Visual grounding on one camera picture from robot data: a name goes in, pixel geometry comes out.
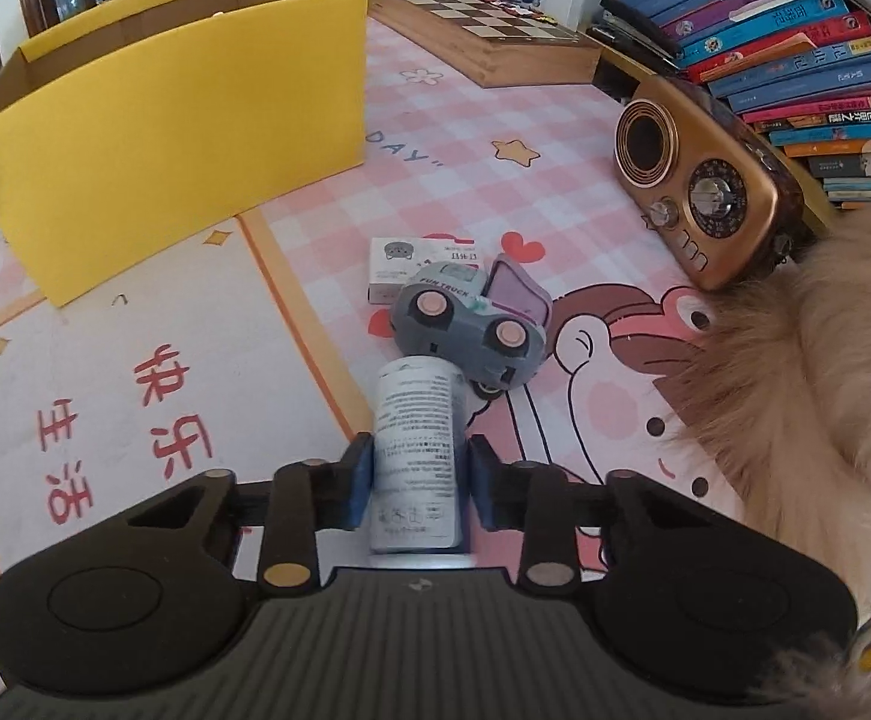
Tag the orange and white cat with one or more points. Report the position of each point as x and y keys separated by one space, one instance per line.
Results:
x=803 y=390

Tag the yellow cardboard box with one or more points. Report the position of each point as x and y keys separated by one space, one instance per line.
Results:
x=180 y=135

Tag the row of leaning books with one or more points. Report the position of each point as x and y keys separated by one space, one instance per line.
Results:
x=780 y=37

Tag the small white staple box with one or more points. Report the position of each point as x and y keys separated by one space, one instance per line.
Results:
x=394 y=266

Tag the grey toy car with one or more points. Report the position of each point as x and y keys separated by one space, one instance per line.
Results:
x=465 y=337

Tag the printed orange-edged desk mat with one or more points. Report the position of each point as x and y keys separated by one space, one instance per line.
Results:
x=105 y=360

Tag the brown retro radio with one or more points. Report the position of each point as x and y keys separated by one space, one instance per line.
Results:
x=698 y=187

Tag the white printed bottle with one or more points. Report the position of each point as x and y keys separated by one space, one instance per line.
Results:
x=416 y=450

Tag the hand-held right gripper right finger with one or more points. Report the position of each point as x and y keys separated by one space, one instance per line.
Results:
x=484 y=484

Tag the desktop with pink checked cloth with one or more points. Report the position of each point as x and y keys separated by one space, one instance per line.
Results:
x=443 y=165

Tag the wooden chess board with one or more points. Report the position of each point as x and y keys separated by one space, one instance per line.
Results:
x=480 y=30

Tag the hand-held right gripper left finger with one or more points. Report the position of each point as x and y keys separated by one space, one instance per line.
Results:
x=360 y=484

